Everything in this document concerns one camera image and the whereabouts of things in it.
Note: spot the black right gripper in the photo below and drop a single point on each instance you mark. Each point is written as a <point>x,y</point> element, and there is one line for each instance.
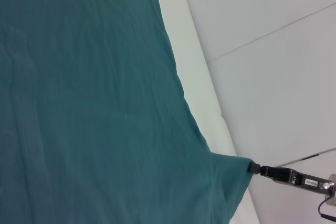
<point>294,178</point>

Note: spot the teal blue t-shirt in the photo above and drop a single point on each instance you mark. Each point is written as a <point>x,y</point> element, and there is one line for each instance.
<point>92,103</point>

